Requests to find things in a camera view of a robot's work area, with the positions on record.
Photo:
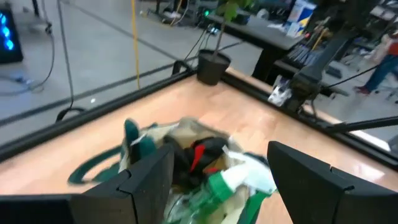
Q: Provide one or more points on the green leafy plant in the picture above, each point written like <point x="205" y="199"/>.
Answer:
<point x="230" y="9"/>

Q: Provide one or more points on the person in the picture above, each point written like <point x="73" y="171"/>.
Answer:
<point x="381" y="70"/>

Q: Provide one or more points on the green spray bottle white nozzle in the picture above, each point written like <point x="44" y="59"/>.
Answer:
<point x="217" y="189"/>

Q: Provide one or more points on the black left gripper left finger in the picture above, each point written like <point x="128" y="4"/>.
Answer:
<point x="146" y="186"/>

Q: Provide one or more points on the beige green-trimmed gardening bag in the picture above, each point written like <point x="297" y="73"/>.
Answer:
<point x="183" y="133"/>

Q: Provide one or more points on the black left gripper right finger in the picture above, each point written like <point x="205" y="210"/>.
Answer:
<point x="304" y="186"/>

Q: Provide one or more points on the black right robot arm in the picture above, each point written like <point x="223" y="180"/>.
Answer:
<point x="311" y="77"/>

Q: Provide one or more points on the white and blue box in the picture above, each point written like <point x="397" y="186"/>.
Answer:
<point x="298" y="15"/>

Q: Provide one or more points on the grey desk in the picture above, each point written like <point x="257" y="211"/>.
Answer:
<point x="258" y="31"/>

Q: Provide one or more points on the red and black gardening glove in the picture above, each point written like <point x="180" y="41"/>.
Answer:
<point x="205" y="149"/>

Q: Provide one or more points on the black computer tower blue lights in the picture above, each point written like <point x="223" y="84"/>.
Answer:
<point x="14" y="49"/>

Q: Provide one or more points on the black plant pot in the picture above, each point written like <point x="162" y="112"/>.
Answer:
<point x="213" y="70"/>

